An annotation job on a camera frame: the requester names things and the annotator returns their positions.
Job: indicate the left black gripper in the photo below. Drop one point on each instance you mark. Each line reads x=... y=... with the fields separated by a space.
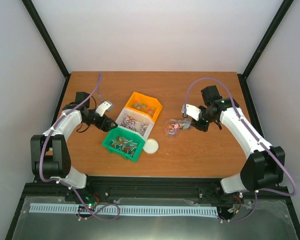
x=106 y=128

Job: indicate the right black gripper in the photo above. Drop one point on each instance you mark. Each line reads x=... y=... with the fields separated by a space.
x=203 y=127

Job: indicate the metal scoop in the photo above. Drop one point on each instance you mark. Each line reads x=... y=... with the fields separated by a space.
x=184 y=124

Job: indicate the green candy bin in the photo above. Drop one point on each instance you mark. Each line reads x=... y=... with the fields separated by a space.
x=124 y=143

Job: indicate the white candy bin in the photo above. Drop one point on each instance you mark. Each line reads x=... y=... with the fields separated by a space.
x=135 y=122

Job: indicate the orange candy bin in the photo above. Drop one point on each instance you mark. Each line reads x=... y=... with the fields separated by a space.
x=144 y=104

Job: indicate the white jar lid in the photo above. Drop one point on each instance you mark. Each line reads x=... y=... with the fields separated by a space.
x=151 y=146

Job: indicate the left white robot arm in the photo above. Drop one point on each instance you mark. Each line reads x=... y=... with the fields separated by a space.
x=50 y=157

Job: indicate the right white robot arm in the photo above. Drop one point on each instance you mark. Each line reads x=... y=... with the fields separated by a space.
x=264 y=162

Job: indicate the metal front plate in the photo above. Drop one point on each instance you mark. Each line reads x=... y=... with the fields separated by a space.
x=256 y=220

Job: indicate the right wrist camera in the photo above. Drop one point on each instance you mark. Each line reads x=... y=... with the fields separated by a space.
x=192 y=111

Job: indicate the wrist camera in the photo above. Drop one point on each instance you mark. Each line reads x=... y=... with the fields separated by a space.
x=192 y=111
x=104 y=107

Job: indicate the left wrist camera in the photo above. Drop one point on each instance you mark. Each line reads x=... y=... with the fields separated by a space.
x=104 y=107

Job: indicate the black aluminium rail base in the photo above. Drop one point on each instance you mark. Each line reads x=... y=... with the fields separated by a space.
x=198 y=190

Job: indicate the light blue cable duct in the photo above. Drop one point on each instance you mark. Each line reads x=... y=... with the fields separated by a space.
x=129 y=210

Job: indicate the right black frame post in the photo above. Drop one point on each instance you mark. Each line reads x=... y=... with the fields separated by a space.
x=269 y=33

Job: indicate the black frame post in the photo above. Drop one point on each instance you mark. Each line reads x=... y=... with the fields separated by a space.
x=33 y=13
x=269 y=33

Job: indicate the left black frame post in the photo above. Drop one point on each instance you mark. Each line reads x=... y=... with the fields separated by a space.
x=33 y=13

